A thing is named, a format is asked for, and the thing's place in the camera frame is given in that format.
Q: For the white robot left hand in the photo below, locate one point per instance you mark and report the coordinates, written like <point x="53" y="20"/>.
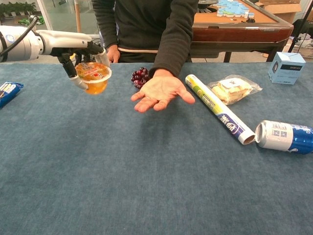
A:
<point x="63" y="40"/>

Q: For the person's right hand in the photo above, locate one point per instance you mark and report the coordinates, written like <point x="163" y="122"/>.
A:
<point x="113" y="54"/>

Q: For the person's left hand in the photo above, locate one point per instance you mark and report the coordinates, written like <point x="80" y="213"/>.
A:
<point x="161" y="89"/>

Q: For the yellow jelly cup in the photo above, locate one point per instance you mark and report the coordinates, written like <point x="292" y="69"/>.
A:
<point x="94" y="83"/>

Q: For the dark red grape bunch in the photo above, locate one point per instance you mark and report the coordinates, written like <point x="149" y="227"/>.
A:
<point x="139" y="77"/>

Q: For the person's right arm dark sleeve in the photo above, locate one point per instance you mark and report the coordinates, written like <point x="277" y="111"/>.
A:
<point x="105" y="22"/>

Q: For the person's arm dark sleeve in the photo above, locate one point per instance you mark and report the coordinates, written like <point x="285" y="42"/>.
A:
<point x="105" y="22"/>
<point x="173" y="44"/>

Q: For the person's torso dark sweater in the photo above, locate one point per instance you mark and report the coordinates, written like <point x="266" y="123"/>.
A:
<point x="139" y="24"/>

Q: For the person's left arm dark sleeve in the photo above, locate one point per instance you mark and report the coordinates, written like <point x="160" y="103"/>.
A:
<point x="173" y="44"/>

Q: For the plastic wrap roll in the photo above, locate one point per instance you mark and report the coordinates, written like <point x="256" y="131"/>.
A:
<point x="215" y="107"/>

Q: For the green potted plants row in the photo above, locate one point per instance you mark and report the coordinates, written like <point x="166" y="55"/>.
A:
<point x="14" y="8"/>

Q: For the bagged sandwich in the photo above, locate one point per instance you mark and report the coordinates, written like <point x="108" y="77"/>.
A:
<point x="232" y="89"/>

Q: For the blue cookie pack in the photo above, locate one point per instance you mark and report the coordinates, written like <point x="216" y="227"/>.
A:
<point x="8" y="93"/>

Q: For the brown wooden game table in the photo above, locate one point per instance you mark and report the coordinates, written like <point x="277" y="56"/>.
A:
<point x="232" y="33"/>

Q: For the blue table cloth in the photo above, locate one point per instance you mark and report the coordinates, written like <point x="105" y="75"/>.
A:
<point x="122" y="171"/>

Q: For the blue white tile pile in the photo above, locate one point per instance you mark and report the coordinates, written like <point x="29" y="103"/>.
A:
<point x="230" y="8"/>

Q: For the light blue cardboard box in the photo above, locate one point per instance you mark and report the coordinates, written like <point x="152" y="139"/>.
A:
<point x="286" y="69"/>

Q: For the blue white drink can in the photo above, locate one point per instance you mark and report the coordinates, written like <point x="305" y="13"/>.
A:
<point x="281" y="135"/>

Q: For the black tripod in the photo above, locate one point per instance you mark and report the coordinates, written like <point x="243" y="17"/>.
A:
<point x="296" y="39"/>

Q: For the brown cardboard box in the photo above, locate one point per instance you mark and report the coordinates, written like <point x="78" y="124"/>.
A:
<point x="283" y="11"/>

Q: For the wooden post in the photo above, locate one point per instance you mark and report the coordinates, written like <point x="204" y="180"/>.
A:
<point x="77" y="17"/>

